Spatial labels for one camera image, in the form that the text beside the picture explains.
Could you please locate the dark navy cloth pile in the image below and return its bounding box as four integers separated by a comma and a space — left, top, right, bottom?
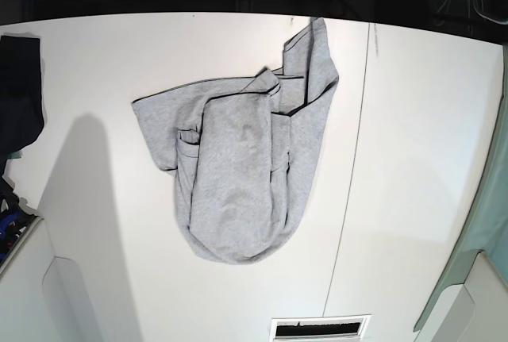
1, 35, 44, 171

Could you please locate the grey t-shirt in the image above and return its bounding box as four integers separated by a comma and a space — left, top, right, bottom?
132, 18, 339, 265

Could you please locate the white vent grille slot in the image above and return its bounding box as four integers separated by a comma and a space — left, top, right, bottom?
269, 314, 371, 342

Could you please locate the blue cables left edge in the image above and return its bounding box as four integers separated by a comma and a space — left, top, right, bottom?
0, 194, 25, 263

